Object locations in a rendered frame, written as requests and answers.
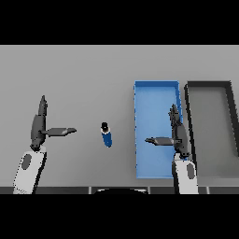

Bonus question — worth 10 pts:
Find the dark grey bin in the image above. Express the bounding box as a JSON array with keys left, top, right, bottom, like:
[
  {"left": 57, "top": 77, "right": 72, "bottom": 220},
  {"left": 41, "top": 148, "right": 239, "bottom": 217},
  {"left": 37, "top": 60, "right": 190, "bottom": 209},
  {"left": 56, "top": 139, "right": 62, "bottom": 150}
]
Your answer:
[{"left": 183, "top": 80, "right": 239, "bottom": 179}]

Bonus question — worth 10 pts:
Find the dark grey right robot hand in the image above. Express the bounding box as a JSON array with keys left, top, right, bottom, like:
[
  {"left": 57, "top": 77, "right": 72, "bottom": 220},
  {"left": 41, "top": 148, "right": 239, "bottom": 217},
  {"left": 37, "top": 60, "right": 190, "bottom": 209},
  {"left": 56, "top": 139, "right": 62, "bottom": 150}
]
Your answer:
[{"left": 144, "top": 104, "right": 191, "bottom": 159}]

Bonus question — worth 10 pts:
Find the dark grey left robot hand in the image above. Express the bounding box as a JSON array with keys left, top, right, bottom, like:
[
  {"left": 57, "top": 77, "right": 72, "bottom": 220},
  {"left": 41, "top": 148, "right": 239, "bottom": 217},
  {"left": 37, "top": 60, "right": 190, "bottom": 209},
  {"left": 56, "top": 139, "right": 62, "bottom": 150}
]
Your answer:
[{"left": 29, "top": 94, "right": 77, "bottom": 152}]

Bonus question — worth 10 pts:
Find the blue bin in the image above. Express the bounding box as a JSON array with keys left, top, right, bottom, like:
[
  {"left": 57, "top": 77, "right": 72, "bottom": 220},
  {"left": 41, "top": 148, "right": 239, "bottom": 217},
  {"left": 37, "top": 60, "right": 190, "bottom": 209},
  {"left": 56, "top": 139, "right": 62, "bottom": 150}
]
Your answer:
[{"left": 134, "top": 80, "right": 185, "bottom": 180}]

